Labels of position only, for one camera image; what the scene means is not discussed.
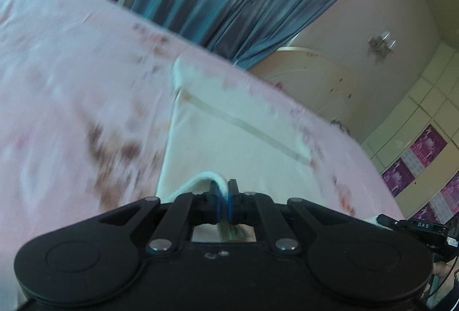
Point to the white knit sweater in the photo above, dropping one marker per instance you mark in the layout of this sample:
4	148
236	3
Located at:
215	139

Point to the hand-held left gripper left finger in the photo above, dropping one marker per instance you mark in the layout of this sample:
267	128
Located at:
217	205

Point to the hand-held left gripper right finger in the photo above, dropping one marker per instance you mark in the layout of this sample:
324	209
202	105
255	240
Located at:
231	205

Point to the pink floral bedsheet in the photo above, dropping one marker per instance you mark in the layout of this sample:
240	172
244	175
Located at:
71	81

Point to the patterned floral pillow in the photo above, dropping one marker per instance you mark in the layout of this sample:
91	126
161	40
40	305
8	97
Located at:
340	126

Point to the person's right hand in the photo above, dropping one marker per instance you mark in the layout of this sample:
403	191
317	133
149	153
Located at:
440	271

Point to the person's right forearm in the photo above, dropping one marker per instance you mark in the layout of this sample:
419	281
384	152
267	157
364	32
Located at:
448	296

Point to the cream arched headboard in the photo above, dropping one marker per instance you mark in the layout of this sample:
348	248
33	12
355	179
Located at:
304	81

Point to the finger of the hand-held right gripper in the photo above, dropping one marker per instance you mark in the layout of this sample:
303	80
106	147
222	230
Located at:
391	221

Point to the purple pillow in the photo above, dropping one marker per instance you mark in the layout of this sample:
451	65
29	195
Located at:
278	85

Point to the crystal wall lamp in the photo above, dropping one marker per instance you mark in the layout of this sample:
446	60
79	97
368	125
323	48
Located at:
380	46

